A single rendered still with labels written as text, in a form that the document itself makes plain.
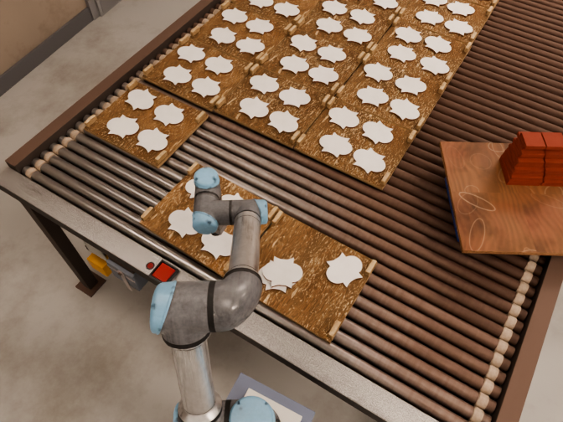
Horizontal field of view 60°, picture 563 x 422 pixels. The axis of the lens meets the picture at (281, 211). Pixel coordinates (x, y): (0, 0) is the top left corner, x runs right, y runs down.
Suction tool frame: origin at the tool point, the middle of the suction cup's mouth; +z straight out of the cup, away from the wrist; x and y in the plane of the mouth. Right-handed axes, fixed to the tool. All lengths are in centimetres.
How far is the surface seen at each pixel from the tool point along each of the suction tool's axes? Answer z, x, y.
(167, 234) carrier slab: 9.0, 5.3, 19.1
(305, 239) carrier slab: 9.0, -15.9, -27.6
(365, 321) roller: 11, 3, -59
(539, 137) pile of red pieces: -19, -76, -89
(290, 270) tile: 7.0, -1.3, -28.4
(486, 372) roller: 11, 1, -99
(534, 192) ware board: -1, -67, -97
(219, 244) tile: 8.0, 0.3, -0.7
